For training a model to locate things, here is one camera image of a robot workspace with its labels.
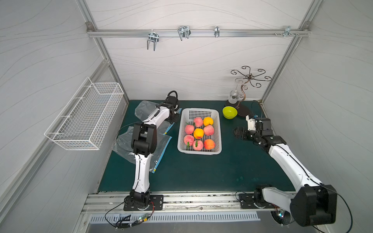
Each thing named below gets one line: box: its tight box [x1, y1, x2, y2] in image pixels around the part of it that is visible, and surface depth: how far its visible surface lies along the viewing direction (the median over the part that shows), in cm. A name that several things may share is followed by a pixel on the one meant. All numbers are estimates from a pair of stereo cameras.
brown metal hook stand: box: [224, 66, 272, 117], surface depth 97 cm
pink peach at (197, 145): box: [192, 139, 204, 151], surface depth 90 cm
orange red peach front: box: [203, 138, 216, 150], surface depth 91 cm
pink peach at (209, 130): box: [203, 124, 215, 136], surface depth 98 cm
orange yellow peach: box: [193, 128, 205, 140], surface depth 97 cm
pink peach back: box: [193, 116, 204, 128], surface depth 103 cm
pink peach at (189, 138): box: [183, 134, 195, 147], surface depth 92 cm
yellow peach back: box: [203, 116, 214, 127], surface depth 103 cm
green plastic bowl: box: [222, 105, 238, 120], surface depth 113 cm
